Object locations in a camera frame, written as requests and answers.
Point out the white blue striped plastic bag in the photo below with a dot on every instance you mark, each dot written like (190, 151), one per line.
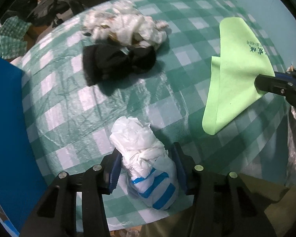
(151, 173)

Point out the black office chair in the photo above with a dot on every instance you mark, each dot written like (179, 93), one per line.
(46, 12)

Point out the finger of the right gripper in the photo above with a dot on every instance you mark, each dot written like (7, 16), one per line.
(271, 84)
(285, 77)

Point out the green checkered tablecloth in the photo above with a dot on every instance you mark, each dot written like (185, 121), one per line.
(69, 123)

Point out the black cloth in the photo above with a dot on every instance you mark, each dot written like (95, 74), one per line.
(106, 62)

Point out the blue cardboard box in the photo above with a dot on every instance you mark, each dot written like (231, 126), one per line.
(21, 182)

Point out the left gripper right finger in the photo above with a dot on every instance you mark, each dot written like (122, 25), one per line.
(184, 169)

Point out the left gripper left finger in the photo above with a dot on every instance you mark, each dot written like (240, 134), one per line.
(111, 171)

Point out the green checkered cloth on box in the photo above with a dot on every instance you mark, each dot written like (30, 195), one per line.
(12, 43)

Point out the light green microfiber cloth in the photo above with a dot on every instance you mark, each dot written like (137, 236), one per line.
(233, 73)

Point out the white patterned plastic bag bundle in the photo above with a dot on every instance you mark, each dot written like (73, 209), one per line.
(122, 23)

